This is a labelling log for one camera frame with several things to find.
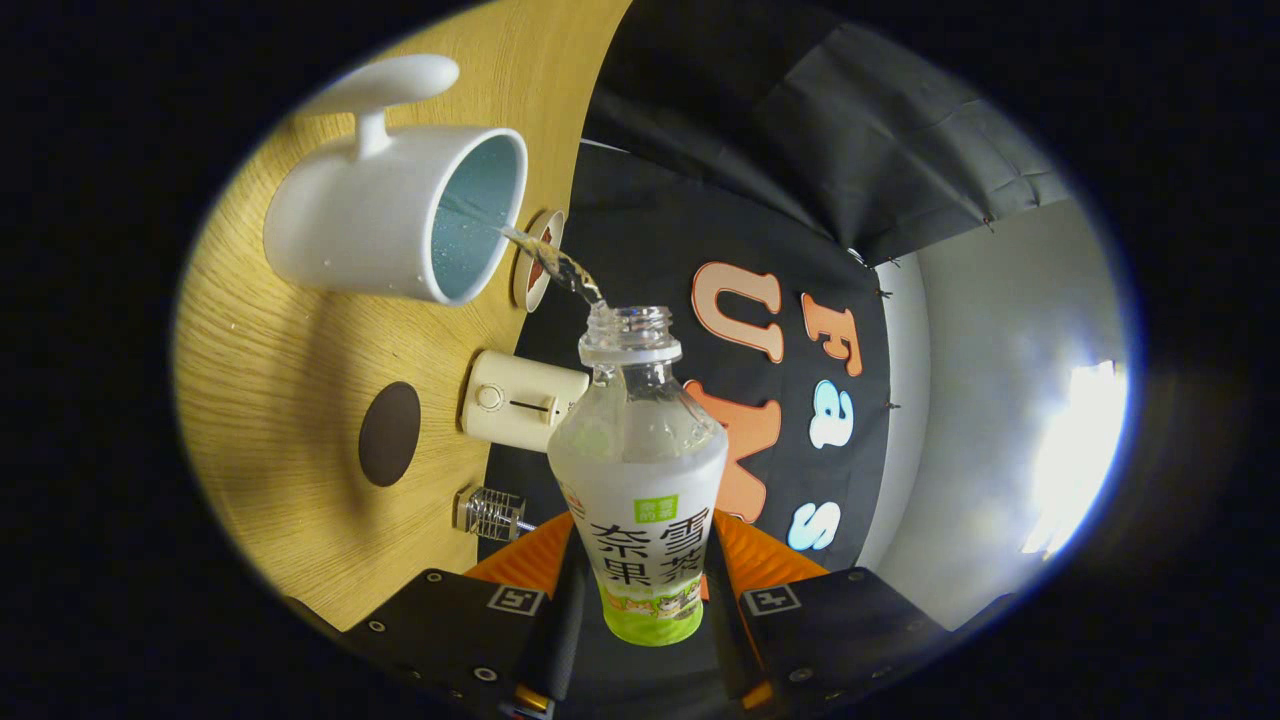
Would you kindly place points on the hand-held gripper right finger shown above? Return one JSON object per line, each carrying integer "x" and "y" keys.
{"x": 725, "y": 630}

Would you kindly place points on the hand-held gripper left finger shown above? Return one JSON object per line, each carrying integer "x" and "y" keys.
{"x": 562, "y": 620}

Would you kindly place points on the clear juice bottle white label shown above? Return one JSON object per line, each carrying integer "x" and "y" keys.
{"x": 640, "y": 480}

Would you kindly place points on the brown round coaster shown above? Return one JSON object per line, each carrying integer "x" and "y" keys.
{"x": 390, "y": 435}

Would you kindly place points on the clear juice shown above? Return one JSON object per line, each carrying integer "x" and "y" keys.
{"x": 560, "y": 265}

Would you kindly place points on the white cup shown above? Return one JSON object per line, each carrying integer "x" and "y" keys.
{"x": 360, "y": 220}

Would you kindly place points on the small glass holder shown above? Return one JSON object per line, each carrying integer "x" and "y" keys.
{"x": 490, "y": 513}

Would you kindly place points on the white toaster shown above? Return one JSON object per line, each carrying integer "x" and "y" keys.
{"x": 510, "y": 400}

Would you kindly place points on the small white plate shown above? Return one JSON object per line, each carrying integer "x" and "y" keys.
{"x": 519, "y": 282}

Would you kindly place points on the brown food piece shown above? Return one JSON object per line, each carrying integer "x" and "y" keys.
{"x": 534, "y": 278}
{"x": 541, "y": 243}

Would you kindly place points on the black backdrop cloth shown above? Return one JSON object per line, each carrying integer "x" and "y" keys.
{"x": 650, "y": 240}

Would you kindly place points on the wooden table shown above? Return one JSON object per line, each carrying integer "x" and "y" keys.
{"x": 280, "y": 350}

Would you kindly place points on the large ceiling light panel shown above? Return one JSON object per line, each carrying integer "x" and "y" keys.
{"x": 1080, "y": 450}

